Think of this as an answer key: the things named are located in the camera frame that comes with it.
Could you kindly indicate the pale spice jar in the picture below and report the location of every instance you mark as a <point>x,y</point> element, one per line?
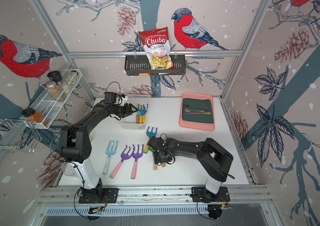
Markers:
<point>72,78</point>

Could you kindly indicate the aluminium frame post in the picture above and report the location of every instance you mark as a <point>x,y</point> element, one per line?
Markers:
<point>55,35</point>

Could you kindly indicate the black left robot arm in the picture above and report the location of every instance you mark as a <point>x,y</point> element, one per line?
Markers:
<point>75,145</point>

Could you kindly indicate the green rake wooden handle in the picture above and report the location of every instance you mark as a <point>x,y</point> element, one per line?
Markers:
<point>154,166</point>

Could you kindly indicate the purple rake pink handle right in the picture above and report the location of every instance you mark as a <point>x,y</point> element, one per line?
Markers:
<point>136,155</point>

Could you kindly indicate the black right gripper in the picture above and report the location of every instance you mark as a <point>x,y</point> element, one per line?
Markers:
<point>157,162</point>

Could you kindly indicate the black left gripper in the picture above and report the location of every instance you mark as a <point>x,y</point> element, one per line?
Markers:
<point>129,111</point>

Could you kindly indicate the silver lid spice jar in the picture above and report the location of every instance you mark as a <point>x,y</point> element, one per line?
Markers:
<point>55,91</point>

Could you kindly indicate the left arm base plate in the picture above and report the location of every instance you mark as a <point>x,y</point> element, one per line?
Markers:
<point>102,195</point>

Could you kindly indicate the pink tray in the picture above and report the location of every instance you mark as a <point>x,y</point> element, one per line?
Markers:
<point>196,125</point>

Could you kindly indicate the green transparent cup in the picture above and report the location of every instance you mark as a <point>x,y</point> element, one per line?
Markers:
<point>91,136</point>

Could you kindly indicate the purple rake pink handle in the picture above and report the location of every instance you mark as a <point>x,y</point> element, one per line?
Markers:
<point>125,155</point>
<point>136,155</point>

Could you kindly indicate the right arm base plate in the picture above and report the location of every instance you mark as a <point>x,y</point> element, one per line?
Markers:
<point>200,194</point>

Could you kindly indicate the black lid spice jar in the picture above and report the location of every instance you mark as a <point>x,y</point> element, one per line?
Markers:
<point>56,77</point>

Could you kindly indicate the blue rake yellow handle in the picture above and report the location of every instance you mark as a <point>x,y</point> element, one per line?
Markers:
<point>143,111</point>
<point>151,131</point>
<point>141,115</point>

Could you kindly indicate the red chips bag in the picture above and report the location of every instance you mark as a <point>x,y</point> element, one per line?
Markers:
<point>157,47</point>

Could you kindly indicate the dark green cloth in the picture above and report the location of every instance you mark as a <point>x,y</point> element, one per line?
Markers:
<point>204,104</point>

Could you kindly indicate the iridescent spoon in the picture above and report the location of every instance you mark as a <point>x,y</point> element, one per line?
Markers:
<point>196,112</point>

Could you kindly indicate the light blue rake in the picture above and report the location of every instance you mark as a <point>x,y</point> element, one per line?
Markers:
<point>111,150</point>

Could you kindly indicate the orange spice jar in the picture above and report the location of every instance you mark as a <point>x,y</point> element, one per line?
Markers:
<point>32,115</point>

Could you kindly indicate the clear plastic storage box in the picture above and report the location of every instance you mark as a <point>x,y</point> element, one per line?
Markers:
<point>130,121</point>

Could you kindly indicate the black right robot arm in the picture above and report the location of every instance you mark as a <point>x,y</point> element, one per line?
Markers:
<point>214,158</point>

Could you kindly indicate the metal spoon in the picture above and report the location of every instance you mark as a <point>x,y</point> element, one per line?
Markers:
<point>187,106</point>

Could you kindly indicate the white wire shelf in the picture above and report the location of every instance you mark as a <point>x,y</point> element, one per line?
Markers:
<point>49,107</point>

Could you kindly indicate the black wire basket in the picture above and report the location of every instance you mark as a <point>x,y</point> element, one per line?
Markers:
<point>142,66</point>

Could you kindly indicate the purple rake pink handle left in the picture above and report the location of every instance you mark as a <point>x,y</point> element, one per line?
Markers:
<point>125,155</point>

